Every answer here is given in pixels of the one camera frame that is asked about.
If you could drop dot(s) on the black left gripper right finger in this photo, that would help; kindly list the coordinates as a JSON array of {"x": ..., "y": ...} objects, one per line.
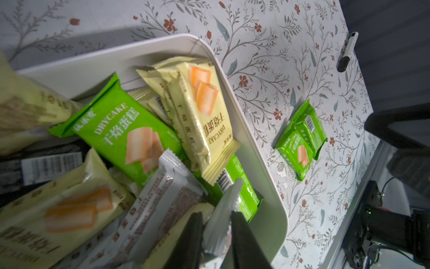
[{"x": 246, "y": 251}]

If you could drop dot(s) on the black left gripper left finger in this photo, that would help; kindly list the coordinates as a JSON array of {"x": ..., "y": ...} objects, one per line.
[{"x": 186, "y": 254}]

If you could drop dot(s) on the green cookie packet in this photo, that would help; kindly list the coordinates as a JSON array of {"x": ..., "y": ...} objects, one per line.
[
  {"x": 122, "y": 131},
  {"x": 307, "y": 123},
  {"x": 297, "y": 151}
]

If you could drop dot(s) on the white storage box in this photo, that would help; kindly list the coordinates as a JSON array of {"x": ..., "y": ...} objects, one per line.
[{"x": 81, "y": 76}]

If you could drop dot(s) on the silver cookie packet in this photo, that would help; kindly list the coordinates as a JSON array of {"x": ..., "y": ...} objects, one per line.
[{"x": 151, "y": 228}]

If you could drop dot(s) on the green cookie packet upright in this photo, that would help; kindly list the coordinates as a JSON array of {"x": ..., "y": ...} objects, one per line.
[{"x": 122, "y": 131}]

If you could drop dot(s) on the pale yellow cookie packet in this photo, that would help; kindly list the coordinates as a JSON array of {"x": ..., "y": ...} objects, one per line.
[{"x": 43, "y": 226}]

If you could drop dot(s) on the pale yellow packet stack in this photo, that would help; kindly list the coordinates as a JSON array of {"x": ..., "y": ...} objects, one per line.
[{"x": 192, "y": 97}]

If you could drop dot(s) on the black cookie packet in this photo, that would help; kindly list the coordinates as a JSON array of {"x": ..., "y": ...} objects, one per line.
[{"x": 27, "y": 170}]

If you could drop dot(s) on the pale yellow packet back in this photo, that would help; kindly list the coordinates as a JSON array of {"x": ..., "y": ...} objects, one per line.
[{"x": 28, "y": 110}]

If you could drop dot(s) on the black white marker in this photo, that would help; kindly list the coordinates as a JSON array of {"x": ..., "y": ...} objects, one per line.
[{"x": 347, "y": 54}]

